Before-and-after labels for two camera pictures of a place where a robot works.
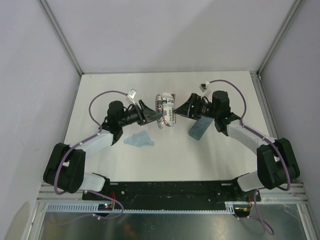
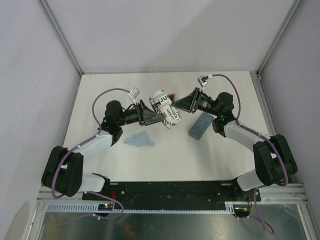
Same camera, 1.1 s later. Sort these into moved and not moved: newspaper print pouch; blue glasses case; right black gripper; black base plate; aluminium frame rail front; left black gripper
Moved: newspaper print pouch; right black gripper
Not moved: left black gripper; aluminium frame rail front; black base plate; blue glasses case
